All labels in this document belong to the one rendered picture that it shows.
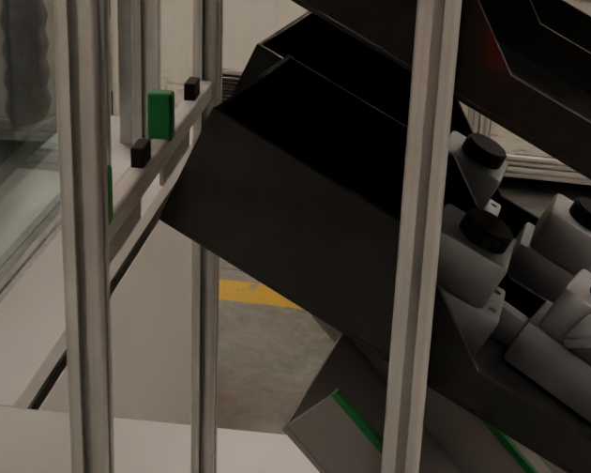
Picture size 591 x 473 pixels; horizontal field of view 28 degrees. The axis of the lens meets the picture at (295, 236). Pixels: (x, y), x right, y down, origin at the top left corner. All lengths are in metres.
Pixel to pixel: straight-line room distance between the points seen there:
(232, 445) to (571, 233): 0.58
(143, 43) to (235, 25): 2.49
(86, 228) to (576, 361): 0.28
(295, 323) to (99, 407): 2.82
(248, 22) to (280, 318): 1.48
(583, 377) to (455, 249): 0.11
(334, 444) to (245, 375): 2.49
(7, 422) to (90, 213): 0.75
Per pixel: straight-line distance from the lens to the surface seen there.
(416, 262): 0.59
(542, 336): 0.69
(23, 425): 1.32
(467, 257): 0.65
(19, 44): 1.61
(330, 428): 0.67
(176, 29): 4.66
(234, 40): 4.60
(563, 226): 0.80
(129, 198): 0.67
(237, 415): 2.99
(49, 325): 1.53
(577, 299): 0.68
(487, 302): 0.68
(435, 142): 0.56
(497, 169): 0.81
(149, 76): 2.11
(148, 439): 1.28
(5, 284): 1.62
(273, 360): 3.24
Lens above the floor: 1.54
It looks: 22 degrees down
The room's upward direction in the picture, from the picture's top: 2 degrees clockwise
